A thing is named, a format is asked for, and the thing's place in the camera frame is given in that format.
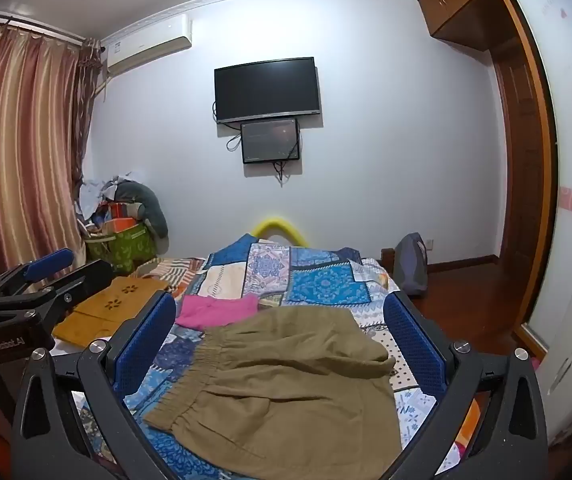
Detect striped pink curtain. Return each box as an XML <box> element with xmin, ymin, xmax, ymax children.
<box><xmin>0</xmin><ymin>20</ymin><xmax>102</xmax><ymax>281</ymax></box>

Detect wooden door frame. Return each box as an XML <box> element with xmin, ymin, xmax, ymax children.
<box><xmin>490</xmin><ymin>0</ymin><xmax>560</xmax><ymax>347</ymax></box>

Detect grey backpack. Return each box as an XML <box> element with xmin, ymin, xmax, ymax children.
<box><xmin>393</xmin><ymin>232</ymin><xmax>429</xmax><ymax>297</ymax></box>

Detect patchwork printed bedsheet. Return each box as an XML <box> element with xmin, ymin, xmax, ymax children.
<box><xmin>73</xmin><ymin>232</ymin><xmax>467</xmax><ymax>480</ymax></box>

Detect pink cloth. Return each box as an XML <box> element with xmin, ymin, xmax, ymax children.
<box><xmin>175</xmin><ymin>294</ymin><xmax>261</xmax><ymax>332</ymax></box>

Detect wooden overhead cabinet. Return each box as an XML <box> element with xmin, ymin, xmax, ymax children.
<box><xmin>416</xmin><ymin>0</ymin><xmax>517</xmax><ymax>52</ymax></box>

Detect grey plush cushion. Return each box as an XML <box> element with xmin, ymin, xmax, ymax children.
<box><xmin>114</xmin><ymin>180</ymin><xmax>169</xmax><ymax>239</ymax></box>

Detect green patterned bag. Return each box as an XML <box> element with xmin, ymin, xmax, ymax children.
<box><xmin>84</xmin><ymin>225</ymin><xmax>157</xmax><ymax>274</ymax></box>

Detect orange striped cloth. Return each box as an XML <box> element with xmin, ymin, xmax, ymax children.
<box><xmin>136</xmin><ymin>257</ymin><xmax>207</xmax><ymax>301</ymax></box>

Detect small black wall monitor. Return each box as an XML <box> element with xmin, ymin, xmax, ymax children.
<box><xmin>240</xmin><ymin>118</ymin><xmax>301</xmax><ymax>164</ymax></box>

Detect yellow foam hoop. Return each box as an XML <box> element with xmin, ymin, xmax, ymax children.
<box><xmin>252</xmin><ymin>216</ymin><xmax>307</xmax><ymax>247</ymax></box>

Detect black wall television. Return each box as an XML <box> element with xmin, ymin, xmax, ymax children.
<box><xmin>214</xmin><ymin>57</ymin><xmax>322</xmax><ymax>124</ymax></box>

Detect pile of white clothes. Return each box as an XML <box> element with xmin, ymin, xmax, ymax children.
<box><xmin>76</xmin><ymin>174</ymin><xmax>137</xmax><ymax>217</ymax></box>

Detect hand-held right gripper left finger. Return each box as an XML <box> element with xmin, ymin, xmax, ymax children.
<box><xmin>10</xmin><ymin>290</ymin><xmax>187</xmax><ymax>480</ymax></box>

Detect orange box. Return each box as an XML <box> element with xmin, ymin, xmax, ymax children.
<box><xmin>102</xmin><ymin>216</ymin><xmax>139</xmax><ymax>235</ymax></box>

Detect white air conditioner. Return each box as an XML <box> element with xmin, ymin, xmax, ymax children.
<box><xmin>103</xmin><ymin>14</ymin><xmax>193</xmax><ymax>78</ymax></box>

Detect mustard yellow cloth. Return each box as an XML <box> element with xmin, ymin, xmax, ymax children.
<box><xmin>53</xmin><ymin>275</ymin><xmax>169</xmax><ymax>350</ymax></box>

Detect black television cables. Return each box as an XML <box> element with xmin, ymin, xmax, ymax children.
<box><xmin>212</xmin><ymin>101</ymin><xmax>303</xmax><ymax>187</ymax></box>

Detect olive green pants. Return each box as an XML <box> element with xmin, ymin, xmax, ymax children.
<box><xmin>143</xmin><ymin>306</ymin><xmax>401</xmax><ymax>480</ymax></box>

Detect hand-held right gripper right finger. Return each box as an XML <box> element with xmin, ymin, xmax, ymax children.
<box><xmin>382</xmin><ymin>290</ymin><xmax>550</xmax><ymax>480</ymax></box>

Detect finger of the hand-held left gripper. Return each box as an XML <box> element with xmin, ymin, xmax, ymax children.
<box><xmin>0</xmin><ymin>259</ymin><xmax>115</xmax><ymax>319</ymax></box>
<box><xmin>0</xmin><ymin>247</ymin><xmax>75</xmax><ymax>298</ymax></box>

